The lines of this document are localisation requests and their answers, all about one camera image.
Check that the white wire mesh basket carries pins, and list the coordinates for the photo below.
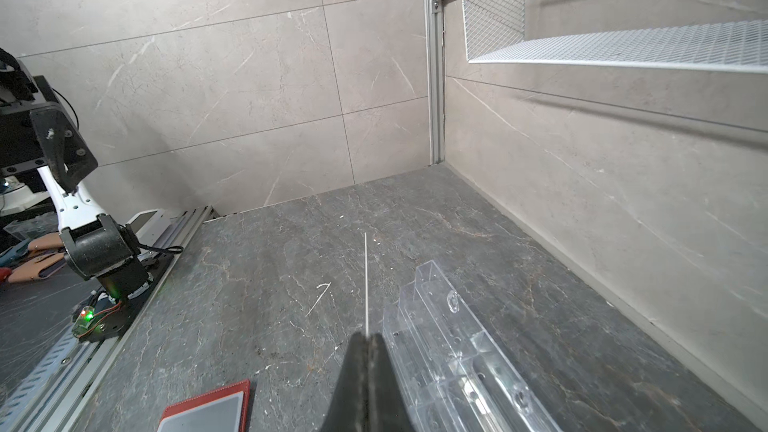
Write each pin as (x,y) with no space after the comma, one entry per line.
(696,35)

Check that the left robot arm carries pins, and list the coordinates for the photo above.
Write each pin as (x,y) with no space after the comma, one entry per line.
(38,134)

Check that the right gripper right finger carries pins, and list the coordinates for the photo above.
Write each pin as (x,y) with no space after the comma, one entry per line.
(386,409)

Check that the clear acrylic organizer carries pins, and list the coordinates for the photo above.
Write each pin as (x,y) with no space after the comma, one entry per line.
(452,375)

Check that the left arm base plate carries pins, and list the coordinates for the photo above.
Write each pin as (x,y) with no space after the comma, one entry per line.
(101,317)

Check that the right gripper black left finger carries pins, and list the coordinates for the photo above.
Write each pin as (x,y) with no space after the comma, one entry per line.
(348,409)

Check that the grey credit card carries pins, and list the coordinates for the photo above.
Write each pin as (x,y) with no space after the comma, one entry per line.
(219,415)

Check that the red card holder wallet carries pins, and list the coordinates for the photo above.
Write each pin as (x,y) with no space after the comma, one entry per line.
(242,386)

